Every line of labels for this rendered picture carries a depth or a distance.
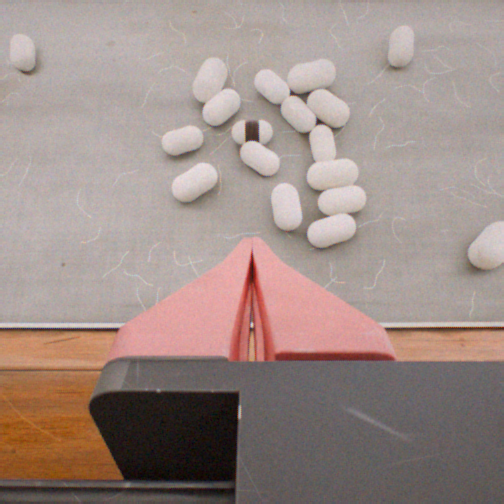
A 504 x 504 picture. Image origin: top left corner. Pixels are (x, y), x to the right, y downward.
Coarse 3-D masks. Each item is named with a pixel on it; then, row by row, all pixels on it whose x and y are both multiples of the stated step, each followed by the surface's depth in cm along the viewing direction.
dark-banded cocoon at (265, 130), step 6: (234, 126) 26; (240, 126) 25; (264, 126) 25; (270, 126) 26; (234, 132) 26; (240, 132) 25; (264, 132) 25; (270, 132) 26; (234, 138) 26; (240, 138) 26; (264, 138) 26; (270, 138) 26
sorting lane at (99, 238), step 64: (0, 0) 31; (64, 0) 31; (128, 0) 31; (192, 0) 31; (256, 0) 31; (320, 0) 31; (384, 0) 31; (448, 0) 31; (0, 64) 29; (64, 64) 29; (128, 64) 29; (192, 64) 29; (256, 64) 29; (384, 64) 29; (448, 64) 29; (0, 128) 27; (64, 128) 27; (128, 128) 27; (384, 128) 27; (448, 128) 27; (0, 192) 26; (64, 192) 26; (128, 192) 26; (256, 192) 26; (320, 192) 26; (384, 192) 26; (448, 192) 26; (0, 256) 25; (64, 256) 25; (128, 256) 25; (192, 256) 25; (320, 256) 25; (384, 256) 25; (448, 256) 25; (0, 320) 24; (64, 320) 24; (128, 320) 24; (384, 320) 24; (448, 320) 23
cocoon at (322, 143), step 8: (320, 128) 25; (328, 128) 25; (312, 136) 26; (320, 136) 25; (328, 136) 25; (312, 144) 26; (320, 144) 25; (328, 144) 25; (312, 152) 26; (320, 152) 25; (328, 152) 25; (320, 160) 25; (328, 160) 25
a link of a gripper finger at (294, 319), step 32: (256, 256) 10; (256, 288) 9; (288, 288) 7; (320, 288) 7; (256, 320) 11; (288, 320) 6; (320, 320) 6; (352, 320) 6; (256, 352) 11; (288, 352) 5; (320, 352) 5; (352, 352) 5; (384, 352) 5
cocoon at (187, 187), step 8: (192, 168) 25; (200, 168) 24; (208, 168) 24; (184, 176) 24; (192, 176) 24; (200, 176) 24; (208, 176) 24; (216, 176) 25; (176, 184) 24; (184, 184) 24; (192, 184) 24; (200, 184) 24; (208, 184) 25; (176, 192) 24; (184, 192) 24; (192, 192) 24; (200, 192) 25; (184, 200) 25; (192, 200) 25
